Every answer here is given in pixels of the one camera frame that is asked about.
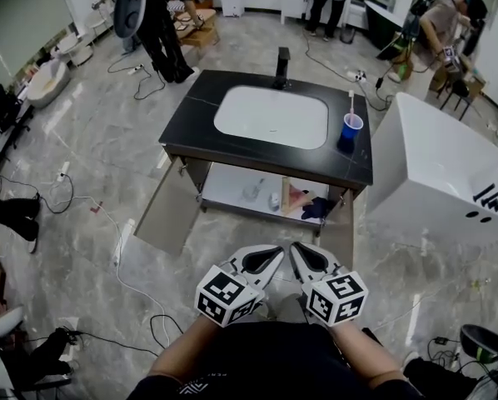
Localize person's black shirt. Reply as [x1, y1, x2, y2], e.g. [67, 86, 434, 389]
[126, 321, 425, 400]

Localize grey cabinet door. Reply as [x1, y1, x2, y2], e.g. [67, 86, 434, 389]
[315, 186, 356, 268]
[132, 156, 203, 258]

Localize person's left forearm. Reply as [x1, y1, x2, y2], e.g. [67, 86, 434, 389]
[148, 314, 233, 387]

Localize black bathtub faucet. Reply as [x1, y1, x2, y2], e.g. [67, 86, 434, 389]
[472, 162, 498, 216]

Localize light wooden low table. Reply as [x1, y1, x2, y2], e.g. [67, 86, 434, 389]
[176, 8, 221, 49]

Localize person's grey trousers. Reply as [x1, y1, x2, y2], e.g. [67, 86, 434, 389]
[261, 292, 312, 324]

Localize white round tub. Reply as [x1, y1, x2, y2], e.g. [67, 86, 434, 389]
[26, 58, 71, 108]

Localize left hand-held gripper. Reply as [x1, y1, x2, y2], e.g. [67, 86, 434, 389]
[194, 243, 286, 328]

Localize black vanity cabinet with sink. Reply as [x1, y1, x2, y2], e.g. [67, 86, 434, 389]
[158, 69, 374, 187]

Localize person's right forearm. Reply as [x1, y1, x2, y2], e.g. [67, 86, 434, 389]
[327, 321, 404, 387]

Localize black office chair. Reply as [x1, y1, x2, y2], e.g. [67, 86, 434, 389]
[0, 82, 36, 149]

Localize black metal stool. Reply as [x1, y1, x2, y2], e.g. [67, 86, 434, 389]
[440, 79, 475, 121]

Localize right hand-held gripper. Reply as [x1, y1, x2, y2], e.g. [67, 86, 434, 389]
[289, 241, 370, 328]

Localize white cabinet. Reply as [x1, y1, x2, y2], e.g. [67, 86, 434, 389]
[280, 0, 316, 25]

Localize clear glass cup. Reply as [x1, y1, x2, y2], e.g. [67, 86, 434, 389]
[241, 177, 267, 203]

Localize white floor cable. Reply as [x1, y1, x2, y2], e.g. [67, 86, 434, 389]
[70, 196, 172, 348]

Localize dark blue cloth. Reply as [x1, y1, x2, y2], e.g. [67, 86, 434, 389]
[301, 197, 330, 221]

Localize black round helmet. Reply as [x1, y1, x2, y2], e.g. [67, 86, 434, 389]
[459, 323, 498, 364]

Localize black floor cable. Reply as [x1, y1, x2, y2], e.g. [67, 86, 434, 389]
[0, 172, 75, 216]

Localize pink cloth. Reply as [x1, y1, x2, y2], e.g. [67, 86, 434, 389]
[288, 183, 317, 208]

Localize white sink basin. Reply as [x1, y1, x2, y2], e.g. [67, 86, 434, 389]
[213, 84, 330, 150]

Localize white bathtub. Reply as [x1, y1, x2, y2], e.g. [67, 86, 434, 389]
[364, 92, 498, 245]

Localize blue plastic cup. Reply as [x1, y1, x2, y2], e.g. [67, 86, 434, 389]
[336, 112, 365, 152]

